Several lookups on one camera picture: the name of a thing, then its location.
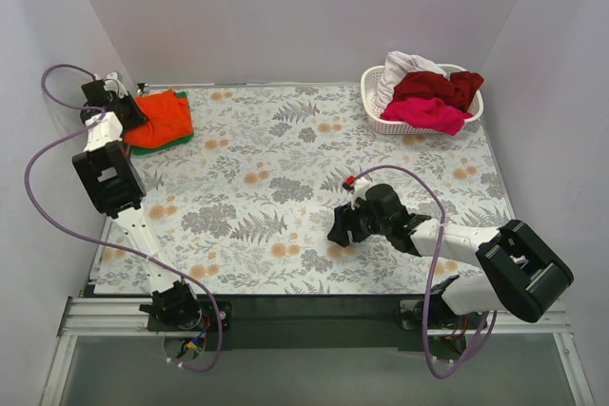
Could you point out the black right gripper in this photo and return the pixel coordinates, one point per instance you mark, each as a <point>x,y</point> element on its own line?
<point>352,223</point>

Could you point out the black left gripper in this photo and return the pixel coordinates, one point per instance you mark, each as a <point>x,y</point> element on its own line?
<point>129,111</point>

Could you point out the orange t-shirt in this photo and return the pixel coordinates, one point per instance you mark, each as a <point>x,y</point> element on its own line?
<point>164,118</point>

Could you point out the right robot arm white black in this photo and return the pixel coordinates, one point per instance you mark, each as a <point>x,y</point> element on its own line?
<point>520,273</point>

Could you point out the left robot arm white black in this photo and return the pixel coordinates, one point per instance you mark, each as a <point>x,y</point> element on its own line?
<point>116,190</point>

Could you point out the floral patterned table mat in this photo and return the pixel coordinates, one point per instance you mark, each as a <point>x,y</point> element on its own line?
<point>245,206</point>

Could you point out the folded green t-shirt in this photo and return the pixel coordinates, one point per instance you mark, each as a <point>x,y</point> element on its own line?
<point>162,147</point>

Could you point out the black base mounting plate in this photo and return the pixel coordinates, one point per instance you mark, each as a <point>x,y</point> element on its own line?
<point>318,322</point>

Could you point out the magenta pink t-shirt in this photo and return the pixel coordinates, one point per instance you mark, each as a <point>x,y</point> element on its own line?
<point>432,114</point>

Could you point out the white plastic laundry basket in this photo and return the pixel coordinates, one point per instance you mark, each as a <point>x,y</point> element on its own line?
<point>368,84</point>

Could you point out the white t-shirt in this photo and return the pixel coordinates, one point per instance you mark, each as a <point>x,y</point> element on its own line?
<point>396,66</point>

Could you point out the dark red t-shirt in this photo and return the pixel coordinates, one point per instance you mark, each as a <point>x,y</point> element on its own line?
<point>457,90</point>

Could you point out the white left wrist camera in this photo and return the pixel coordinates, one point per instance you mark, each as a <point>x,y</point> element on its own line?
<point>110,87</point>

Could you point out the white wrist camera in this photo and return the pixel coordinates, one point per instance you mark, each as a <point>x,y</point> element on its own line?
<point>110,87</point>
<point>357,188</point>

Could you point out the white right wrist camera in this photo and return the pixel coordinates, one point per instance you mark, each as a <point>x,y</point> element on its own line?
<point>357,188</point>

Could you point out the aluminium frame rail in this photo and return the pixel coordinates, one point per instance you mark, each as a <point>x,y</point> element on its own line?
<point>122,314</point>

